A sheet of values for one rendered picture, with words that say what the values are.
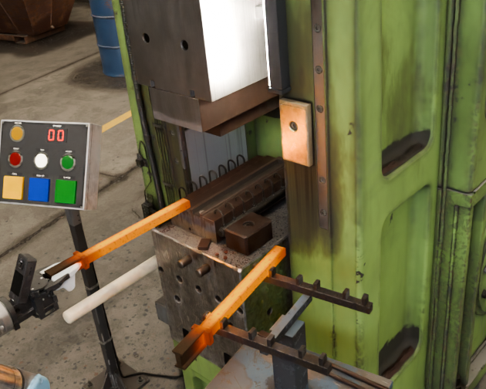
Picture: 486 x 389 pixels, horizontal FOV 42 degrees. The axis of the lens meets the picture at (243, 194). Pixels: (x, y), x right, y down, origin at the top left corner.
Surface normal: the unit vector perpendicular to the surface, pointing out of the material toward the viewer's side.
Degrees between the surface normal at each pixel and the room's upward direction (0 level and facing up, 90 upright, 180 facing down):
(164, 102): 90
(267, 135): 90
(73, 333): 0
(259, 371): 0
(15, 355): 0
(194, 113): 90
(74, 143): 60
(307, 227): 90
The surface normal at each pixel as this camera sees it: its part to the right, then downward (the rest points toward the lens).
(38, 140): -0.30, -0.01
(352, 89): -0.67, 0.41
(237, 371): -0.09, -0.87
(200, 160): 0.74, 0.27
